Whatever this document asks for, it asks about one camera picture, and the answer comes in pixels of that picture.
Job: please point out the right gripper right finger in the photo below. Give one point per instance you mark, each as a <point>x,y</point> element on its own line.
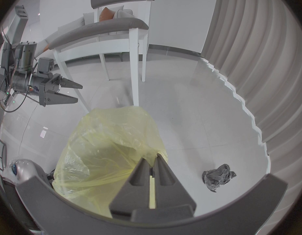
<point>170,190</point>

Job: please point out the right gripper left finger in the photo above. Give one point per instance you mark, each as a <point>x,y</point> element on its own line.
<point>133,192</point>

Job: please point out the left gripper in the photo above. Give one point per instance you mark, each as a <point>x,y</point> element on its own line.
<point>26,82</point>

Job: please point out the black plastic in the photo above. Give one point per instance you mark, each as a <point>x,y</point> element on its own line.
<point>218,177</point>

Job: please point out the yellow plastic bag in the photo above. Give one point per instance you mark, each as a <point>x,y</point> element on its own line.
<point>104,143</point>

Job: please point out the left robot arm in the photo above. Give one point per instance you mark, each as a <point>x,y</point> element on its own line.
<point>24,55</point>

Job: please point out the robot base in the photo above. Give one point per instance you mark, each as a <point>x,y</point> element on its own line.
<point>26,168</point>

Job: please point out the white sofa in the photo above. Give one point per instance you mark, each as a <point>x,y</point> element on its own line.
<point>72,24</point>

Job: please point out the grey and white chair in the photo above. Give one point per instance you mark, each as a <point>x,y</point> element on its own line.
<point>97,30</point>

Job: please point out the pale grey pillow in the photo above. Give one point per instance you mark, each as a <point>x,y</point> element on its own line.
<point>91,17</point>
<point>124,12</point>

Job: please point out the orange cushion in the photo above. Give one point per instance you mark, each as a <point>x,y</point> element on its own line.
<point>106,13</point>

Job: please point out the beige curtain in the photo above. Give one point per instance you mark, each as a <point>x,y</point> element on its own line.
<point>251,57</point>

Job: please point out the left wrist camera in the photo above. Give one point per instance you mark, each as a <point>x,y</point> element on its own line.
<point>45,65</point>

